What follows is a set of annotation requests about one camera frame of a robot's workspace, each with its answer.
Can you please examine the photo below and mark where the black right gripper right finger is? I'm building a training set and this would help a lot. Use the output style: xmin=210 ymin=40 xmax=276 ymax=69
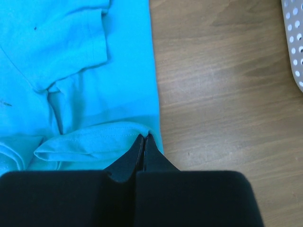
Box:
xmin=135 ymin=135 xmax=264 ymax=227

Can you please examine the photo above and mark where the white perforated laundry basket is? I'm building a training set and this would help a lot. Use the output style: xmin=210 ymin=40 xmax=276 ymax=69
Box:
xmin=281 ymin=0 xmax=303 ymax=90

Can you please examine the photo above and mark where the bright cyan t-shirt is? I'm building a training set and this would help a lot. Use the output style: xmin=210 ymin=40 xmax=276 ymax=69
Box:
xmin=0 ymin=0 xmax=163 ymax=174

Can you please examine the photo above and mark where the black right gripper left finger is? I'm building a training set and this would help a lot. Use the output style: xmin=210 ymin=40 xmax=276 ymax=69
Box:
xmin=0 ymin=136 xmax=144 ymax=227

